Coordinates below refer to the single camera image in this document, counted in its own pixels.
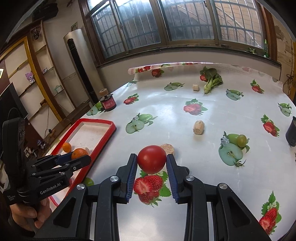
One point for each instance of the wooden wall shelf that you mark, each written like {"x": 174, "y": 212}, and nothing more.
{"x": 51, "y": 107}

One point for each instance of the purple plush toy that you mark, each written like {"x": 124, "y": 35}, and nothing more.
{"x": 30, "y": 77}

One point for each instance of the dark jar red label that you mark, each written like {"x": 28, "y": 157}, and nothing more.
{"x": 108, "y": 102}

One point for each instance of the red tomato mid table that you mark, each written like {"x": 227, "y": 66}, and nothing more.
{"x": 151, "y": 159}

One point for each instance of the person's left hand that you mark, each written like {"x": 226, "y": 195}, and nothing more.
{"x": 22, "y": 213}

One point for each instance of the beige foam cylinder far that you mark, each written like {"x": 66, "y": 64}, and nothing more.
{"x": 198, "y": 127}

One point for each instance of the beige foam cylinder upright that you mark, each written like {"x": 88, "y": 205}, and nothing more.
{"x": 168, "y": 148}

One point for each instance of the fruit print tablecloth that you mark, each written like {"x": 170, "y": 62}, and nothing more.
{"x": 157, "y": 105}

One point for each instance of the white tower air conditioner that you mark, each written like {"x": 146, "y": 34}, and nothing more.
{"x": 84, "y": 65}

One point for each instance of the green bottle on sill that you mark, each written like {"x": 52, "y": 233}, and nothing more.
{"x": 266, "y": 54}

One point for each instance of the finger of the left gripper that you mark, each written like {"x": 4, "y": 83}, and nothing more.
{"x": 52, "y": 161}
{"x": 48, "y": 175}

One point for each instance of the beige foam disc on jar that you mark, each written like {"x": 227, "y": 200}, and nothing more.
{"x": 103, "y": 92}

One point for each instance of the black cylindrical device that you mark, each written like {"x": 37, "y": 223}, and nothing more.
{"x": 291, "y": 133}

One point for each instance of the orange of pair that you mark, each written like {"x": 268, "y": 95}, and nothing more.
{"x": 79, "y": 152}
{"x": 66, "y": 147}

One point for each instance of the green leafy vegetable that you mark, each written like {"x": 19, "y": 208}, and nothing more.
{"x": 211, "y": 77}

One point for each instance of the small beige cube far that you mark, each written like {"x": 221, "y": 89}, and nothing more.
{"x": 195, "y": 87}

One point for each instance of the barred window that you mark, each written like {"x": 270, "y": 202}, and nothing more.
{"x": 117, "y": 29}

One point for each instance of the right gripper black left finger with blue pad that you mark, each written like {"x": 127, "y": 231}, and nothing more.
{"x": 72, "y": 219}

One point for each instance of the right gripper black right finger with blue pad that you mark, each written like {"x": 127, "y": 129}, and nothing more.
{"x": 232, "y": 220}

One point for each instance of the green grape fruit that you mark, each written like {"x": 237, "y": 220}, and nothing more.
{"x": 241, "y": 141}

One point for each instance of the red rimmed white tray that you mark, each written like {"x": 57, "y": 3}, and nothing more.
{"x": 89, "y": 134}

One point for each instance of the black television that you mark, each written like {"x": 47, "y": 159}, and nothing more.
{"x": 11, "y": 106}

